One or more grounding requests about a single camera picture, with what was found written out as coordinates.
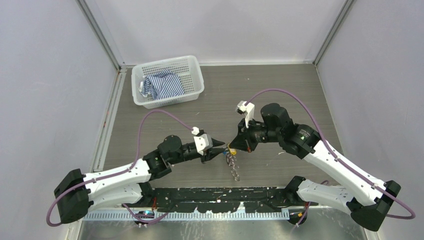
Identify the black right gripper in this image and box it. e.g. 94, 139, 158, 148
230, 115, 282, 152

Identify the yellow key tag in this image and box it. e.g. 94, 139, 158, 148
228, 148, 237, 156

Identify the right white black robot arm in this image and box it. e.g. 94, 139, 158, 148
229, 100, 401, 232

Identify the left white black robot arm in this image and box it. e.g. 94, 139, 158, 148
53, 133, 225, 224

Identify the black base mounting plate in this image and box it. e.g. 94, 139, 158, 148
135, 187, 306, 214

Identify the blue white striped cloth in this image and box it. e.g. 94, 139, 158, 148
139, 69, 185, 101

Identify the white plastic perforated basket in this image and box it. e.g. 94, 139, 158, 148
131, 55, 205, 109

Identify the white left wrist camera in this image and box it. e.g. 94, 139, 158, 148
191, 127, 213, 156

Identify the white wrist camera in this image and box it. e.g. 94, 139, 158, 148
191, 127, 213, 156
235, 100, 255, 128

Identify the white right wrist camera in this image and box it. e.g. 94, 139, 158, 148
235, 100, 255, 128

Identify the slotted cable duct strip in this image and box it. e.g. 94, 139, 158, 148
83, 209, 290, 221

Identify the aluminium frame rail left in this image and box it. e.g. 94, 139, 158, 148
89, 65, 128, 173

